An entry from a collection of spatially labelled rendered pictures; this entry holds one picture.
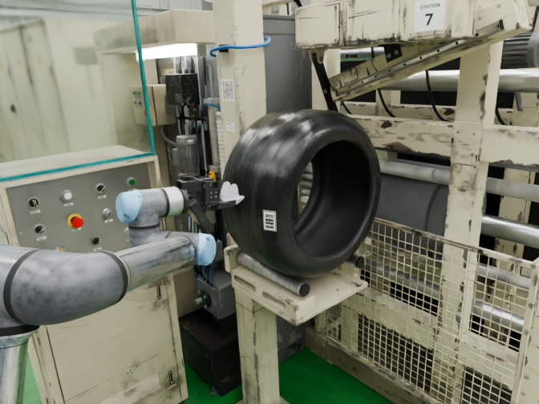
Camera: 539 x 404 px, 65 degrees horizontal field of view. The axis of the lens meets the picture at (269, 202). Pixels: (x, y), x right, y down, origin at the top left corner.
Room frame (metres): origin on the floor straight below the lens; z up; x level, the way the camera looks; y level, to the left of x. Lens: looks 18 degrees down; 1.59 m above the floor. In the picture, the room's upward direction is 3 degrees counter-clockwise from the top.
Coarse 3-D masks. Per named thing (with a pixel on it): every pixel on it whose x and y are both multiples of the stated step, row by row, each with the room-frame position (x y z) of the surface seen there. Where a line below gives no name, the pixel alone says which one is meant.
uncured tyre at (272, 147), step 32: (256, 128) 1.33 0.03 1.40; (288, 128) 1.24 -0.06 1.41; (320, 128) 1.24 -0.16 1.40; (352, 128) 1.33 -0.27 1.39; (256, 160) 1.21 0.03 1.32; (288, 160) 1.16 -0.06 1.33; (320, 160) 1.61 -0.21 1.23; (352, 160) 1.54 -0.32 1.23; (256, 192) 1.15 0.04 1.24; (288, 192) 1.14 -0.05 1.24; (320, 192) 1.61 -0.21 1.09; (352, 192) 1.54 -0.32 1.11; (256, 224) 1.15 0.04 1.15; (288, 224) 1.14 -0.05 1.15; (320, 224) 1.56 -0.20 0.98; (352, 224) 1.48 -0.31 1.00; (256, 256) 1.23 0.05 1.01; (288, 256) 1.15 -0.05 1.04; (320, 256) 1.41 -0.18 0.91
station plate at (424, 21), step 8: (424, 0) 1.26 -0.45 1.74; (432, 0) 1.24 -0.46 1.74; (440, 0) 1.22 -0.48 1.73; (416, 8) 1.28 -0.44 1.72; (424, 8) 1.26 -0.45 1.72; (432, 8) 1.24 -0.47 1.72; (440, 8) 1.22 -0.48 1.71; (416, 16) 1.28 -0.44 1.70; (424, 16) 1.26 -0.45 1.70; (432, 16) 1.24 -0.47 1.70; (440, 16) 1.22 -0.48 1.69; (416, 24) 1.28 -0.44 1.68; (424, 24) 1.26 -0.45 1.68; (432, 24) 1.24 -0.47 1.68; (440, 24) 1.22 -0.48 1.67
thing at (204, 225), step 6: (192, 204) 1.05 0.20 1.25; (198, 204) 1.06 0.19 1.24; (192, 210) 1.05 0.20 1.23; (198, 210) 1.06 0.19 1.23; (192, 216) 1.08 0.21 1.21; (198, 216) 1.06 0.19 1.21; (204, 216) 1.07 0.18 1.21; (198, 222) 1.07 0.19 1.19; (204, 222) 1.07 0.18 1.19; (198, 228) 1.09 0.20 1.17; (204, 228) 1.07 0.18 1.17; (210, 228) 1.08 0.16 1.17
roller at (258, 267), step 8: (240, 256) 1.43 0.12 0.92; (248, 256) 1.42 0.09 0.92; (248, 264) 1.38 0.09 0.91; (256, 264) 1.36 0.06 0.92; (264, 264) 1.34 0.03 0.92; (256, 272) 1.36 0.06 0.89; (264, 272) 1.31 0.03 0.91; (272, 272) 1.29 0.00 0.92; (280, 272) 1.28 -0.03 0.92; (272, 280) 1.28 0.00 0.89; (280, 280) 1.25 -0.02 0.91; (288, 280) 1.23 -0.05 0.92; (296, 280) 1.22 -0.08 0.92; (288, 288) 1.22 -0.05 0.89; (296, 288) 1.19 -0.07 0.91; (304, 288) 1.18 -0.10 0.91; (304, 296) 1.18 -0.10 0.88
